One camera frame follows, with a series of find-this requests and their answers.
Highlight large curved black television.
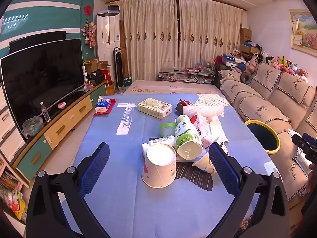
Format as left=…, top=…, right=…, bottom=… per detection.
left=0, top=39, right=85, bottom=139

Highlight green lidded small jar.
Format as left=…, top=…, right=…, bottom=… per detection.
left=159, top=123, right=177, bottom=137

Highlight grey tower fan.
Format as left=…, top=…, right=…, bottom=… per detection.
left=113, top=47, right=125, bottom=90

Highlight teal yellow television cabinet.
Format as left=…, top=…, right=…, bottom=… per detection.
left=0, top=81, right=107, bottom=189

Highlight framed flower painting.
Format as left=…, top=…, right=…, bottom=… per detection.
left=288, top=9, right=317, bottom=54

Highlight blue table cover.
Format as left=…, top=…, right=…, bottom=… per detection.
left=26, top=94, right=273, bottom=238

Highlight pile of plush toys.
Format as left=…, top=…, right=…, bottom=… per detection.
left=214, top=51, right=310, bottom=83

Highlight beige embroidered curtain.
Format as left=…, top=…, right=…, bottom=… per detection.
left=179, top=0, right=244, bottom=70
left=118, top=0, right=179, bottom=81

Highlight black suitcase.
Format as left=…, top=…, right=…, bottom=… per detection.
left=214, top=63, right=224, bottom=88

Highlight stacked cardboard boxes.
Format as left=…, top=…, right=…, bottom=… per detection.
left=240, top=27, right=252, bottom=45

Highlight pink milk carton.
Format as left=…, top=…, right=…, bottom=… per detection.
left=189, top=113, right=211, bottom=149

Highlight blue star print cushion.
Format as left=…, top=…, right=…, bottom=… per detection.
left=222, top=54, right=239, bottom=66

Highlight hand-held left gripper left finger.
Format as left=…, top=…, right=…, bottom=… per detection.
left=26, top=142, right=112, bottom=238

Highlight glass ashtray bowl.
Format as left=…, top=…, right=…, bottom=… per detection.
left=23, top=116, right=44, bottom=136

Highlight pale yellow cardboard box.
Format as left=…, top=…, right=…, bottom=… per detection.
left=137, top=97, right=173, bottom=119

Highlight dark red wrapper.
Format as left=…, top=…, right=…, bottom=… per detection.
left=175, top=99, right=194, bottom=112

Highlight cluttered glass coffee table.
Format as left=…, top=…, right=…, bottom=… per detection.
left=158, top=67, right=216, bottom=83

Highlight red tray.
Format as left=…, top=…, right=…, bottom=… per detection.
left=93, top=98, right=116, bottom=116

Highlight small white plastic bottle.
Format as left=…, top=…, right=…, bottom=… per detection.
left=148, top=135, right=176, bottom=146

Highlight white standing air conditioner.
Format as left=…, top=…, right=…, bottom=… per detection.
left=96, top=10, right=120, bottom=80

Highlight blue tissue pack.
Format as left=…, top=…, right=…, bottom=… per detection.
left=95, top=99, right=111, bottom=112

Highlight dark bin with yellow rim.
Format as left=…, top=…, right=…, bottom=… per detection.
left=244, top=119, right=281, bottom=155

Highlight person's right hand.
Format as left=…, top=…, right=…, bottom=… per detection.
left=308, top=163, right=317, bottom=195

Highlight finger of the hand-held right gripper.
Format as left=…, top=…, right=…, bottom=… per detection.
left=292, top=133, right=317, bottom=164

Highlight black box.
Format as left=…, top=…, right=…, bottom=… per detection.
left=88, top=69, right=103, bottom=85

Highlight beige sofa with deer covers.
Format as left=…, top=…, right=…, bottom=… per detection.
left=218, top=63, right=317, bottom=228

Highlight artificial flower decoration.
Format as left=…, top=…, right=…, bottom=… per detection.
left=82, top=20, right=97, bottom=49

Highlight white drawer cabinet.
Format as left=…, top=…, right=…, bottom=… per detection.
left=0, top=82, right=26, bottom=164

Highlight shelf of books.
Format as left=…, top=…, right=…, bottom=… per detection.
left=0, top=159, right=28, bottom=221

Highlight red bag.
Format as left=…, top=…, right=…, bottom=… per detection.
left=101, top=69, right=111, bottom=86

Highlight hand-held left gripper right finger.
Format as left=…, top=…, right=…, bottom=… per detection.
left=208, top=142, right=290, bottom=238

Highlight brown wooden board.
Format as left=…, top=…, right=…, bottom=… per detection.
left=119, top=20, right=132, bottom=77

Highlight white tissue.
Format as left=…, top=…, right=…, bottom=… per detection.
left=207, top=116, right=230, bottom=145

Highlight upturned paper cup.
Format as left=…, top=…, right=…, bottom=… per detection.
left=142, top=144, right=177, bottom=188

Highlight cream printed paper cup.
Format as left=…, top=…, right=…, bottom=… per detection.
left=192, top=151, right=218, bottom=174

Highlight clear water bottle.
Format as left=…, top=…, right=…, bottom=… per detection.
left=40, top=102, right=51, bottom=122

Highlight green label plastic bottle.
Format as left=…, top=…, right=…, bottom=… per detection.
left=174, top=115, right=204, bottom=159

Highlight floral sheet mattress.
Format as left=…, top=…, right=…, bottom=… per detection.
left=123, top=80, right=221, bottom=95

